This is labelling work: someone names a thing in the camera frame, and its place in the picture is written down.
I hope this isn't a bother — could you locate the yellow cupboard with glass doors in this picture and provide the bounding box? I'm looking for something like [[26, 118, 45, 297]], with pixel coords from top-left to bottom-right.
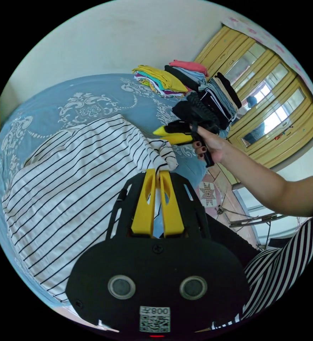
[[193, 25, 313, 185]]

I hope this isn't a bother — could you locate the white striped long sleeve shirt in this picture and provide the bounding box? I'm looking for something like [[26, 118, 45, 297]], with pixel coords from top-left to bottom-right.
[[1, 113, 179, 303]]

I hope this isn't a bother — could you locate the person's right hand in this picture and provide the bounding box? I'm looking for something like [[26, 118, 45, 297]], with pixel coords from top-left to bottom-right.
[[194, 126, 234, 164]]

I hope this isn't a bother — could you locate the pile of clothes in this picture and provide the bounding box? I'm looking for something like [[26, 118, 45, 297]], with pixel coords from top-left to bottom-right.
[[132, 59, 243, 131]]

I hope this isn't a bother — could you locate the person's right forearm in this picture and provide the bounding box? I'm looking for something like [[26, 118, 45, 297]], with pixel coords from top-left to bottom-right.
[[221, 141, 313, 218]]

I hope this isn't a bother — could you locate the person's body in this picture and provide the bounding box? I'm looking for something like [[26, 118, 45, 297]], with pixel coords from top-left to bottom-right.
[[207, 190, 313, 334]]

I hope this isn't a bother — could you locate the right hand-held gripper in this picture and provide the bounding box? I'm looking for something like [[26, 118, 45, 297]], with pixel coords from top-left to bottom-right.
[[153, 92, 221, 168]]

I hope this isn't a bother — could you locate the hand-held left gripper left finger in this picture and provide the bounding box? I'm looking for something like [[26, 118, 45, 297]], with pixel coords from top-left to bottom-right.
[[131, 168, 157, 238]]

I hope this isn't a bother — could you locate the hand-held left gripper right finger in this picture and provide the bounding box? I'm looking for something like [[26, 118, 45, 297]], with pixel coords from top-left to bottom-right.
[[159, 170, 185, 239]]

